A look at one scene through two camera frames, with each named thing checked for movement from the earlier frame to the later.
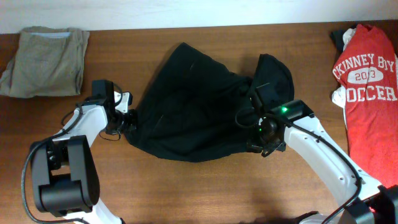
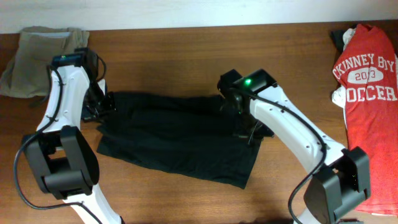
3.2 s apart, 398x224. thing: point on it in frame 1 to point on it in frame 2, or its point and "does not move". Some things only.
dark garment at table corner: [337, 37] does not move
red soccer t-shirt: [367, 70] does not move
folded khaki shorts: [48, 61] does not move
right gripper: [278, 144] to [239, 132]
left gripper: [132, 123] to [91, 115]
